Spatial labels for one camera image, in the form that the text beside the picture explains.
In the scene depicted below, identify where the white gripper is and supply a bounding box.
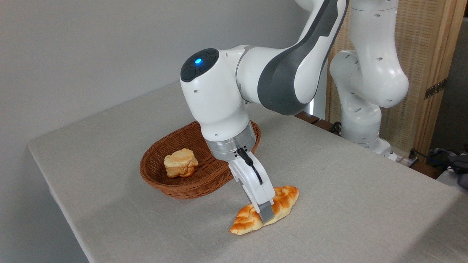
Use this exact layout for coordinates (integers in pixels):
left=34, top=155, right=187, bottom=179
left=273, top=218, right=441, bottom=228
left=229, top=153, right=276, bottom=225

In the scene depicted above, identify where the golden braided bread loaf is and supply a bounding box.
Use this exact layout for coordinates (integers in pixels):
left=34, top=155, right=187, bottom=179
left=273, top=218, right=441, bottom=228
left=230, top=185, right=299, bottom=235

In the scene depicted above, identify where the brown wicker oval basket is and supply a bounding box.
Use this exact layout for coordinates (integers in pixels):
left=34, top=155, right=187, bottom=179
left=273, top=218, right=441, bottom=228
left=140, top=121, right=261, bottom=199

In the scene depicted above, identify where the small pale bread roll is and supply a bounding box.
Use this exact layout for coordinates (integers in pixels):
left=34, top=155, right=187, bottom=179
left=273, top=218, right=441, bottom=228
left=163, top=148, right=199, bottom=178

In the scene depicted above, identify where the grey linen tablecloth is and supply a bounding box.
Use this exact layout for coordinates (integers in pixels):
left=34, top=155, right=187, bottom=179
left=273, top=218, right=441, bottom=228
left=27, top=79, right=468, bottom=263

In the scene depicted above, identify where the dark brown wooden slat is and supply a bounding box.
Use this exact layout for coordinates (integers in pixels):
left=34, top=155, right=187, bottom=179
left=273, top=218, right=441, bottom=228
left=295, top=111, right=320, bottom=125
left=314, top=119, right=336, bottom=133
left=411, top=161, right=445, bottom=179

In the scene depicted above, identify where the white power strip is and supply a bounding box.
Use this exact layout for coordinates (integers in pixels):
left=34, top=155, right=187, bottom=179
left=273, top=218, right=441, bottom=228
left=394, top=155, right=419, bottom=168

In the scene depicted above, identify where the dark grey bag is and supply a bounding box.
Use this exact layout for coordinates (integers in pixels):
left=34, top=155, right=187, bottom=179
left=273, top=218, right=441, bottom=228
left=426, top=146, right=468, bottom=189

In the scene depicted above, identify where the dark metal screen hinge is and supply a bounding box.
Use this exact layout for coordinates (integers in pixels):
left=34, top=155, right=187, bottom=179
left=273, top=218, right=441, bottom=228
left=424, top=79, right=447, bottom=100

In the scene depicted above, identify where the wooden bamboo folding screen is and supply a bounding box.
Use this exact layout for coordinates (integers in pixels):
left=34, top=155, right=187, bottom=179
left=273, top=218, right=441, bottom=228
left=325, top=0, right=468, bottom=157

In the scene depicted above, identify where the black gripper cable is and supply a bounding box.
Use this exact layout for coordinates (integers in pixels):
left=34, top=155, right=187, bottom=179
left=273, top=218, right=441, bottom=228
left=237, top=147, right=264, bottom=185

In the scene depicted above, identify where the black power cable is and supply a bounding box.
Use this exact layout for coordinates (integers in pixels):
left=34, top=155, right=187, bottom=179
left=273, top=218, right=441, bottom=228
left=408, top=148, right=468, bottom=173

